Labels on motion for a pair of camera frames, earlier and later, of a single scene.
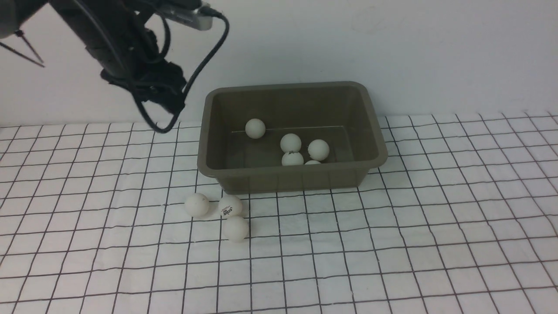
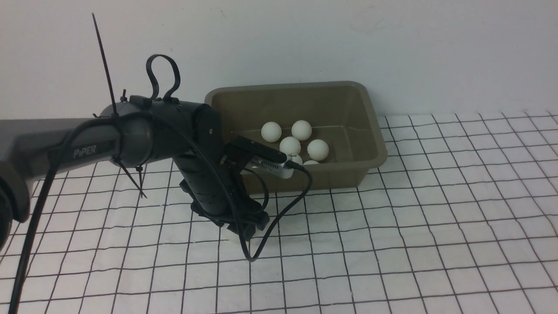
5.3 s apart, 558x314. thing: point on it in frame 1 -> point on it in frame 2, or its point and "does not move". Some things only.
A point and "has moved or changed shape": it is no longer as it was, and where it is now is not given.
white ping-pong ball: (255, 128) -> (271, 131)
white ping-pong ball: (295, 159) does not move
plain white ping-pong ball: (196, 205) has moved or changed shape
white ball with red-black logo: (318, 150) does not move
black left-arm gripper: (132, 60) -> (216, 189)
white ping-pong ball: (290, 142) does not move
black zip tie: (20, 33) -> (117, 159)
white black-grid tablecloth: (461, 217) does not move
